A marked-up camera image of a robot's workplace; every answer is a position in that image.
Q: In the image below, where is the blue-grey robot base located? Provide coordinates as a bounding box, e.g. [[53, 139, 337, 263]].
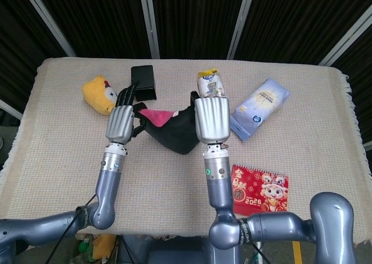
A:
[[117, 234, 242, 264]]

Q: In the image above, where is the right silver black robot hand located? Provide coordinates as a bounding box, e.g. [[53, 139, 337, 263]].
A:
[[190, 91, 232, 145]]

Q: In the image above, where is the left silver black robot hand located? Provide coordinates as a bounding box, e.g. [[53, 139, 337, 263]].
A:
[[105, 82, 146, 144]]

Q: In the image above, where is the yellow white roll pack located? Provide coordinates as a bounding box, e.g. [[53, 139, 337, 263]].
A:
[[197, 68, 226, 98]]

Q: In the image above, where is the light blue paper bag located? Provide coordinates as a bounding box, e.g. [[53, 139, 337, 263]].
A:
[[229, 77, 291, 142]]

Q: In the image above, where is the black open box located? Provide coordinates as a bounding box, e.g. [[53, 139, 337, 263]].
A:
[[130, 65, 158, 101]]

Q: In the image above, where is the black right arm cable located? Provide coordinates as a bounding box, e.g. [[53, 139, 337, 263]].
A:
[[251, 242, 271, 264]]

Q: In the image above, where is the yellow plush toy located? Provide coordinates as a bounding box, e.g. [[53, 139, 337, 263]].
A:
[[92, 234, 117, 261], [81, 75, 121, 116]]

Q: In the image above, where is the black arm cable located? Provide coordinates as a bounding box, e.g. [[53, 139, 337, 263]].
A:
[[251, 242, 271, 264], [52, 193, 98, 264]]

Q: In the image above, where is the beige woven tablecloth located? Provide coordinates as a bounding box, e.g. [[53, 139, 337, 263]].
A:
[[0, 57, 372, 244]]

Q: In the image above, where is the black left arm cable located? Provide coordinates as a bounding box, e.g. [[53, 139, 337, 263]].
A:
[[52, 193, 98, 264]]

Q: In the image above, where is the pink and grey microfibre towel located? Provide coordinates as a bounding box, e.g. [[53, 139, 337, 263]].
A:
[[134, 102, 201, 156]]

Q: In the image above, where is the red desk calendar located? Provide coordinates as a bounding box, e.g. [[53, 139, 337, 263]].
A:
[[231, 164, 290, 217]]

